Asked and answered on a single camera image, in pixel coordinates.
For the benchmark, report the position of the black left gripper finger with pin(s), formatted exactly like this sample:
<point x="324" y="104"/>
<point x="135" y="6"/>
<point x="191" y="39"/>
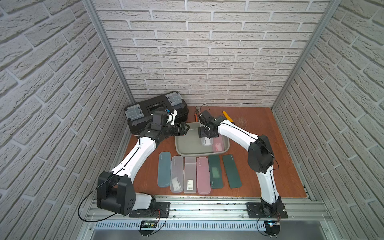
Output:
<point x="184" y="132"/>
<point x="185" y="126"/>

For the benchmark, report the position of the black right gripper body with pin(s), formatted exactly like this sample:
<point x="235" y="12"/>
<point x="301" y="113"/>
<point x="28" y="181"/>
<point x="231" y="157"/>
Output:
<point x="204" y="132"/>

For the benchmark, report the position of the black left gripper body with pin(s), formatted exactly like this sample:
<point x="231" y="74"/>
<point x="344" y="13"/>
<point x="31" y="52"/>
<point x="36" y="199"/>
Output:
<point x="180" y="129"/>

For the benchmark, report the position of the clear frosted pencil case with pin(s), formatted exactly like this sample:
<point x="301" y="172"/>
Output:
<point x="207" y="141"/>

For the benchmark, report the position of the pink pencil case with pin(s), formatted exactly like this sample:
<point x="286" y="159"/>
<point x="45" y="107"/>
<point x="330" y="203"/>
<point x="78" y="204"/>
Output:
<point x="203" y="176"/>
<point x="218" y="144"/>

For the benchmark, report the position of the dark green pencil case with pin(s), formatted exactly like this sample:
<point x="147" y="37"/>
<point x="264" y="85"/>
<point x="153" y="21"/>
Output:
<point x="215" y="172"/>
<point x="232" y="172"/>

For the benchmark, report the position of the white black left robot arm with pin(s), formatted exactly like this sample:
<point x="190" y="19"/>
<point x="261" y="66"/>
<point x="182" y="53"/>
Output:
<point x="115" y="192"/>

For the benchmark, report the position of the grey-green storage tray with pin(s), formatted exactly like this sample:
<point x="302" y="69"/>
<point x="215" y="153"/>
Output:
<point x="190" y="145"/>

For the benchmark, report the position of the clear pencil case with barcode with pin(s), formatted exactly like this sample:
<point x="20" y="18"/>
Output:
<point x="190" y="175"/>

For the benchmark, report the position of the pink pencil case on table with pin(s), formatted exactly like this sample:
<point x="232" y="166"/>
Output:
<point x="203" y="176"/>

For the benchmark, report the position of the blue-grey pencil case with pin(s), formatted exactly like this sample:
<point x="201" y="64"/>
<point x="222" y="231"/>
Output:
<point x="164" y="170"/>

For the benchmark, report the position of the clear pencil case with label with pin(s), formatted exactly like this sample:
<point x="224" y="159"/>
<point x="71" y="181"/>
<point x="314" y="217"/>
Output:
<point x="177" y="174"/>

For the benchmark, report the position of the yellow utility knife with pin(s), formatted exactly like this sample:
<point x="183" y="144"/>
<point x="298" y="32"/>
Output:
<point x="227" y="117"/>

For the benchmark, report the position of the black plastic toolbox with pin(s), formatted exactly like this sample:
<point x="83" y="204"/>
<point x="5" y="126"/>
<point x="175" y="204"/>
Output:
<point x="140" y="114"/>

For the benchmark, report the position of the left control circuit board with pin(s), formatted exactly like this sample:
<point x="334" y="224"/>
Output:
<point x="149" y="225"/>

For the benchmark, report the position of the control circuit board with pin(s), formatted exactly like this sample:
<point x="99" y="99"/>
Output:
<point x="272" y="228"/>
<point x="149" y="225"/>

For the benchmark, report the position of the right control circuit board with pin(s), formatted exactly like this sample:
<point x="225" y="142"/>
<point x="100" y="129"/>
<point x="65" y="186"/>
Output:
<point x="272" y="228"/>

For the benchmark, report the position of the orange-handled pliers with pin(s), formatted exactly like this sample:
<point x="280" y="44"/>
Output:
<point x="197" y="113"/>

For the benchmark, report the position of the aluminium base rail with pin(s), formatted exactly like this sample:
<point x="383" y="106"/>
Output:
<point x="187" y="213"/>

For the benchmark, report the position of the aluminium corner post left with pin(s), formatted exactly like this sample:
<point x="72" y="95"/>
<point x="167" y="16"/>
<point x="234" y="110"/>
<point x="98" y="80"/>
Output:
<point x="98" y="24"/>

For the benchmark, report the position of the aluminium corner post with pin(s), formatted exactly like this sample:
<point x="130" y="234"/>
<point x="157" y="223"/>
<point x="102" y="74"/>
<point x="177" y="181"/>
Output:
<point x="98" y="24"/>
<point x="325" y="19"/>

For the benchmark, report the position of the aluminium corner post right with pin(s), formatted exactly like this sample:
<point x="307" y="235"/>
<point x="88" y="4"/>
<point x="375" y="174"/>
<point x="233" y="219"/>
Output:
<point x="325" y="19"/>

